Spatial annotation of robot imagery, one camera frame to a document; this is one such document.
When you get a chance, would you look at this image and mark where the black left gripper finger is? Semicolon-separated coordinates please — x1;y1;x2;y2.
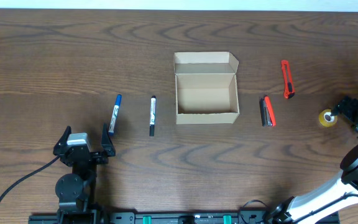
101;123;116;157
53;126;71;156

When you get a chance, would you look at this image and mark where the yellow clear tape roll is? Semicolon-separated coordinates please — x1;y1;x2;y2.
318;109;337;128

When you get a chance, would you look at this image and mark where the orange utility knife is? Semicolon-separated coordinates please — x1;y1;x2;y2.
281;60;295;99

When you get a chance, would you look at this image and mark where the cardboard box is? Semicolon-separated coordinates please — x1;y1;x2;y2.
174;52;240;124

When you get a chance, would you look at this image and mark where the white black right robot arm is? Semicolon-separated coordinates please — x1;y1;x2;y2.
264;96;358;223

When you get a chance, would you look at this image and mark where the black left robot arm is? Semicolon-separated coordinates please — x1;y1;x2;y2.
53;124;116;223

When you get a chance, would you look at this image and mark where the blue whiteboard marker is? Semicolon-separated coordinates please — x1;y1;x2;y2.
108;95;122;136

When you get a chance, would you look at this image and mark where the black whiteboard marker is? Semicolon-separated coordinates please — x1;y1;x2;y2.
149;96;157;136

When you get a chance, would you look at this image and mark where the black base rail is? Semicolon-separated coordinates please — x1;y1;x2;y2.
28;210;271;224

